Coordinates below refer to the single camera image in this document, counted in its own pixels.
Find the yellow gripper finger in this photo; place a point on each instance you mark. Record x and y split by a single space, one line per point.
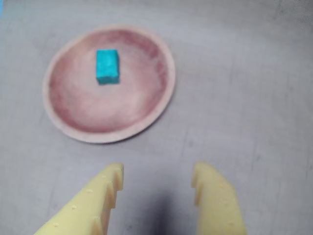
217 203
83 205

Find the blue block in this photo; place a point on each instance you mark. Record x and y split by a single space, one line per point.
107 64

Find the round wooden bowl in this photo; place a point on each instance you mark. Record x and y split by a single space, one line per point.
102 110

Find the gridded wrapping paper sheet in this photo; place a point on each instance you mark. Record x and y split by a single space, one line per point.
244 98

